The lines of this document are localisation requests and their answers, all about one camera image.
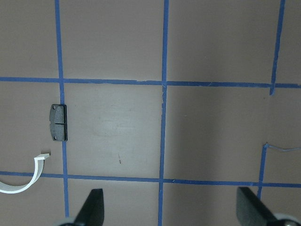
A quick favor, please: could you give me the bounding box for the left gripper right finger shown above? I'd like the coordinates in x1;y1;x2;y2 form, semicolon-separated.
236;187;277;226

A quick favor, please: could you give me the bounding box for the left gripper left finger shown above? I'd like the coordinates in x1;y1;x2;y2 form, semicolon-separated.
73;189;104;226

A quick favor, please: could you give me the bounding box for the white curved plastic clip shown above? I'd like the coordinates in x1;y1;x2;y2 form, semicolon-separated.
0;153;50;194

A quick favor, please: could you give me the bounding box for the black brake pad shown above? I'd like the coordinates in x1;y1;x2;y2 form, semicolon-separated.
49;104;68;142

